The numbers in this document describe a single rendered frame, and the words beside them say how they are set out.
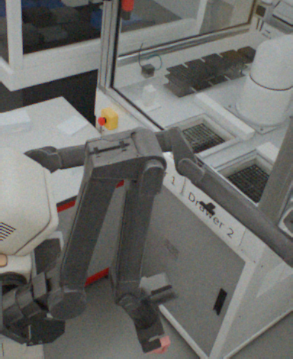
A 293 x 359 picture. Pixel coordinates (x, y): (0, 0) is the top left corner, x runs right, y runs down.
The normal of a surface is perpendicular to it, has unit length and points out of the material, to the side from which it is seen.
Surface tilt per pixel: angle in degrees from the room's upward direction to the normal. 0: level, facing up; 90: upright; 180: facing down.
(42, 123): 0
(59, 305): 90
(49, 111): 0
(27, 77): 90
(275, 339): 0
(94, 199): 90
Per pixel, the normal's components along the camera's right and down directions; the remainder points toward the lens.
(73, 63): 0.61, 0.57
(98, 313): 0.13, -0.75
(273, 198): -0.78, 0.32
